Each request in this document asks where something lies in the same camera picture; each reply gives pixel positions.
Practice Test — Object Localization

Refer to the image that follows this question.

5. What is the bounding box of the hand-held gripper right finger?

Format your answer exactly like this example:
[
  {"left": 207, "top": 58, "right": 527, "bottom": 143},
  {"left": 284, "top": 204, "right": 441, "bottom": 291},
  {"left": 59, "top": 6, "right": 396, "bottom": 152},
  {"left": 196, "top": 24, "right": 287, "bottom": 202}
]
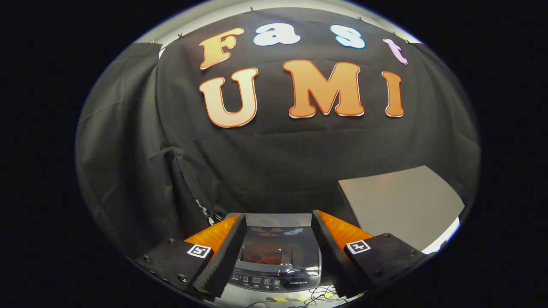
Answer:
[{"left": 311, "top": 210, "right": 438, "bottom": 299}]

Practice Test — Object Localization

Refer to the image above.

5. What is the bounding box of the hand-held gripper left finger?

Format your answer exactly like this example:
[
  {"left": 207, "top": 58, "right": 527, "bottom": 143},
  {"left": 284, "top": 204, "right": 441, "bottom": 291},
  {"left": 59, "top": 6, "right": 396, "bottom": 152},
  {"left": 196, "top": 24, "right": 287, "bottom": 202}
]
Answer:
[{"left": 135, "top": 213, "right": 248, "bottom": 299}]

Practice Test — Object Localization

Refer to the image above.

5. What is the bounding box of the grey washing machine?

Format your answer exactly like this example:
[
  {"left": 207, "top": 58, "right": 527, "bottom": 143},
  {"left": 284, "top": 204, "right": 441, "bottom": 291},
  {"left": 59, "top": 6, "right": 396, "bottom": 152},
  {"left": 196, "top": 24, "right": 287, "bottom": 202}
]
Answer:
[{"left": 226, "top": 213, "right": 322, "bottom": 293}]

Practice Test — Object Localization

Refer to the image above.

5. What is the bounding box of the yellow black striped tape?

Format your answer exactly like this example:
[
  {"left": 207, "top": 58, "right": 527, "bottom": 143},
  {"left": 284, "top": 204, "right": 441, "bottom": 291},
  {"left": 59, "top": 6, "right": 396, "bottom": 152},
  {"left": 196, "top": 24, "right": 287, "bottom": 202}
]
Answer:
[{"left": 265, "top": 294, "right": 337, "bottom": 303}]

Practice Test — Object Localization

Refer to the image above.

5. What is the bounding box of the black cable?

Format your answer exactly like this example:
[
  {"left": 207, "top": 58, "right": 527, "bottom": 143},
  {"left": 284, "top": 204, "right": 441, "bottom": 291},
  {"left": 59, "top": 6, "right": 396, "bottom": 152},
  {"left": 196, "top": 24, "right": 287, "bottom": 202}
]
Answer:
[{"left": 246, "top": 287, "right": 356, "bottom": 308}]

